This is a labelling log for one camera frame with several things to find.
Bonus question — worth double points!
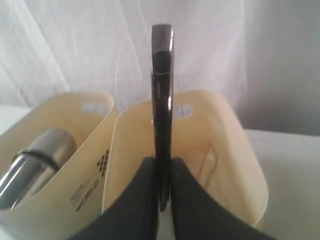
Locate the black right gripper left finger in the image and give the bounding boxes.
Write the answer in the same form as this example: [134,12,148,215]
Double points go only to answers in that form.
[79,157,159,240]

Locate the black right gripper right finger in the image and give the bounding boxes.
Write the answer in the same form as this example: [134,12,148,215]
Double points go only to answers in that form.
[170,157,260,240]

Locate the cream bin with triangle mark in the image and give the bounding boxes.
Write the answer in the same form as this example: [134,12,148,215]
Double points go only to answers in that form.
[102,90,269,230]

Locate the steel mug with handle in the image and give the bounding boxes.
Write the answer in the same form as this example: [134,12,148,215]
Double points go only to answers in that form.
[0,128,77,210]

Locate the white curtain backdrop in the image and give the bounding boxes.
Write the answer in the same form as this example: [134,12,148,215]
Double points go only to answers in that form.
[0,0,320,136]

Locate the cream bin with circle mark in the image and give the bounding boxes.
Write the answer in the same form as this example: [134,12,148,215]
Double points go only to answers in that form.
[0,92,118,230]

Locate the steel fork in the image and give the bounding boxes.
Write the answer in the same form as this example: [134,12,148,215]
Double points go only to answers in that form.
[151,23,174,212]

